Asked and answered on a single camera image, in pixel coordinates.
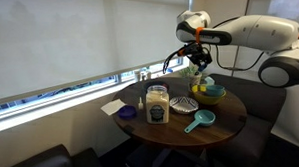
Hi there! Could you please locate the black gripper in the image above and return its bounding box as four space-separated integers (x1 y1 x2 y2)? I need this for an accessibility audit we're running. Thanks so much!
185 43 215 71

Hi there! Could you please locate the blue cylinder block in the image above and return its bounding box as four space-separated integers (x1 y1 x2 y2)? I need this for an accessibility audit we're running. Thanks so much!
197 62 208 73

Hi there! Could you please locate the patterned paper cup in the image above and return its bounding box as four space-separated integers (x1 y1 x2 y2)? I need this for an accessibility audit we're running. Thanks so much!
187 71 204 90

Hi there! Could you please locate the teal bowl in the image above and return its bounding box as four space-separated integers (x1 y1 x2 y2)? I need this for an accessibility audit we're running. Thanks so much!
204 83 226 98

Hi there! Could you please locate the yellow bowl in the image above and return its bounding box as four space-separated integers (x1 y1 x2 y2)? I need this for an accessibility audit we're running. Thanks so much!
190 83 227 107

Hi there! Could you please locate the blue white patterned bowl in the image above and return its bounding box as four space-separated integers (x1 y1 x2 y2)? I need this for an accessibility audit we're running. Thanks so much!
168 95 200 116

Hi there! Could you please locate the dark blue bowl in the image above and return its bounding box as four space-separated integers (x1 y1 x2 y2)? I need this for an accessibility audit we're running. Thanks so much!
142 78 171 94

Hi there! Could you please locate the teal measuring cup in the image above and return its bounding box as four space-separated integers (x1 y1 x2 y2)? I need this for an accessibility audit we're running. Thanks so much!
183 108 218 136

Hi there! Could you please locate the green plant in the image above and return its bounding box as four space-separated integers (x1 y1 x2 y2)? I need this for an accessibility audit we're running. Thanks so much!
179 65 200 79

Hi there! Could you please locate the teal sponge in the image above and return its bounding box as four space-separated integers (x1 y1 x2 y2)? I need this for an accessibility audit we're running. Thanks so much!
202 75 216 87

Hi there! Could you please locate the glass jar of rice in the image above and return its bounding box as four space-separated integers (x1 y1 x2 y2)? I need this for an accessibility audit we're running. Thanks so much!
144 84 171 125

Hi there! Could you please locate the white windowsill container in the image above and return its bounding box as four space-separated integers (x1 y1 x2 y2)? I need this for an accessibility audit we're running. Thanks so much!
133 69 142 83

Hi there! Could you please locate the round wooden table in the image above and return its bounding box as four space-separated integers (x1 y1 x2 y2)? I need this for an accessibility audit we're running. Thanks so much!
109 74 250 167

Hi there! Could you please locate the white plastic fork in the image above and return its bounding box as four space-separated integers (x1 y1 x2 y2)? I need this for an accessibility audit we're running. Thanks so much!
137 95 145 111

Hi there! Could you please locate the dark grey sofa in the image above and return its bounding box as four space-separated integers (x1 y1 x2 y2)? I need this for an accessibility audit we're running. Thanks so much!
202 72 289 167

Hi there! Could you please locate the purple jar lid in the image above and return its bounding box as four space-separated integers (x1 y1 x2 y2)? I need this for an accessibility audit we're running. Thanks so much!
117 104 139 121

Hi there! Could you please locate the white paper napkin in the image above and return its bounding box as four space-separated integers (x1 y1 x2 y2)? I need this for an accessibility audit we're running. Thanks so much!
99 98 128 118

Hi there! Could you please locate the white roller blind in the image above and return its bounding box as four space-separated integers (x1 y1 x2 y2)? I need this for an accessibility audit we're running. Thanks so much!
0 0 190 113

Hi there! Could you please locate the black leather chair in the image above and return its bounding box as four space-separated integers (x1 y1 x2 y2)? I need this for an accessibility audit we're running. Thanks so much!
9 142 105 167

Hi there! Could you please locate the white window frame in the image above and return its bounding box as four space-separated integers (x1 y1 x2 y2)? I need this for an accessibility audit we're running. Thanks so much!
0 0 194 143

